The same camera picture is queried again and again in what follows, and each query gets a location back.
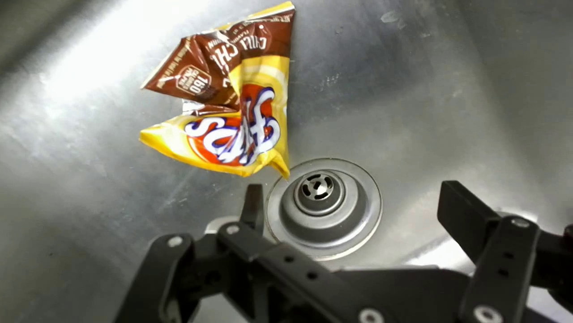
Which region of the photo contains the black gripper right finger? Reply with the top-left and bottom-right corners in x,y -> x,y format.
436,179 -> 573,323

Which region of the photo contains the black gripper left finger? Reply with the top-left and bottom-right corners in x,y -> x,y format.
112,181 -> 382,323

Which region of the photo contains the yellow brown chip packet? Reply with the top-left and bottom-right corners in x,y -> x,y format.
137,0 -> 296,179

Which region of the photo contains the round steel sink drain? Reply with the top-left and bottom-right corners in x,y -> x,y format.
264,156 -> 384,264

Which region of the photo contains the stainless steel double sink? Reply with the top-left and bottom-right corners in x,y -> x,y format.
0,0 -> 573,323

